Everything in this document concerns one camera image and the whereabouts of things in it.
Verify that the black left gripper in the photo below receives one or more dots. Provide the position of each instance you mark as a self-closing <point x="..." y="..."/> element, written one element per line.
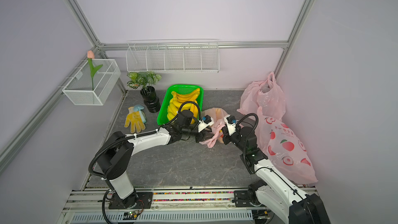
<point x="202" y="136"/>

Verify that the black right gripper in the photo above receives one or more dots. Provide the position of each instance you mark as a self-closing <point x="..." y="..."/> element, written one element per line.
<point x="226" y="137"/>

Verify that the pink peach printed bag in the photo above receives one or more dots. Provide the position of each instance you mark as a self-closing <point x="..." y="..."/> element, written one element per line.
<point x="285" y="150"/>

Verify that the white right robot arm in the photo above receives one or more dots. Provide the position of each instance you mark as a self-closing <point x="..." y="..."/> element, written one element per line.
<point x="273" y="190"/>

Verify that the yellow banana bunch in basket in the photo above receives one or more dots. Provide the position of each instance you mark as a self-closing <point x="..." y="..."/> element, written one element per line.
<point x="178" y="99"/>

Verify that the plain pink plastic bag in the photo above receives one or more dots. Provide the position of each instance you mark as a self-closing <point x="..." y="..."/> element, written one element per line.
<point x="265" y="98"/>

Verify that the green plastic basket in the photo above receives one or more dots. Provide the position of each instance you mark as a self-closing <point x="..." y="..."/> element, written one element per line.
<point x="181" y="89"/>

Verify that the black ceramic vase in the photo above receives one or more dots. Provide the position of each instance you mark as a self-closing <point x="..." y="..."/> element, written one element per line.
<point x="151" y="100"/>

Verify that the yellow knitted work glove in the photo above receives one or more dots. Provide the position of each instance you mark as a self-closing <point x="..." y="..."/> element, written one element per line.
<point x="134" y="122"/>

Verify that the green variegated artificial plant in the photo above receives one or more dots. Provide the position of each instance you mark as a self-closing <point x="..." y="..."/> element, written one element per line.
<point x="144" y="80"/>

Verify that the artificial pink tulip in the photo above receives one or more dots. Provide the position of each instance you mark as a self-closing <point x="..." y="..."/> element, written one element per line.
<point x="93" y="69"/>

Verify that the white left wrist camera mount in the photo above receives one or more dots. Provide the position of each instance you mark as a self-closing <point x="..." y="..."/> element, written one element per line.
<point x="205" y="122"/>

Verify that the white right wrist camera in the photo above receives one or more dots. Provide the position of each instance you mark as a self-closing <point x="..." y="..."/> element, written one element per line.
<point x="230" y="122"/>

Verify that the white wire wall shelf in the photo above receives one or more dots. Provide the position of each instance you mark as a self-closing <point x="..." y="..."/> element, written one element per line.
<point x="173" y="55"/>

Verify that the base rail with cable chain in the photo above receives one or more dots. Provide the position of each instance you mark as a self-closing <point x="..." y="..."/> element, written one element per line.
<point x="164" y="205"/>

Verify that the white wire wall basket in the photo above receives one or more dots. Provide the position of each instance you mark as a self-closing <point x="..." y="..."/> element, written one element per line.
<point x="79" y="88"/>

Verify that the aluminium frame profile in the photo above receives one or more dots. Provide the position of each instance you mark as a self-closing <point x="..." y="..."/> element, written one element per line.
<point x="16" y="144"/>

